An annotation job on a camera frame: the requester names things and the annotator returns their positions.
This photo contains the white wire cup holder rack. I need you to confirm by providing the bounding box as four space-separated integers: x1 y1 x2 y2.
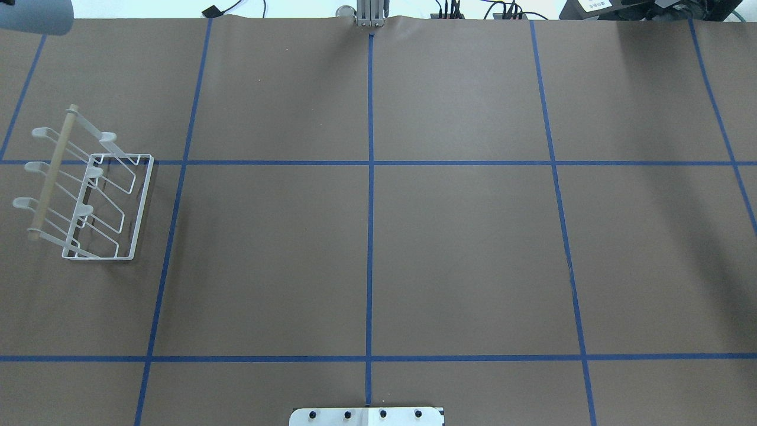
12 105 155 262

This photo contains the aluminium frame post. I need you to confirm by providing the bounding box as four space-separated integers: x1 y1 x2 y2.
355 0 390 27

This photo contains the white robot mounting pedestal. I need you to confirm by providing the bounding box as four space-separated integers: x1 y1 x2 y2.
289 406 446 425

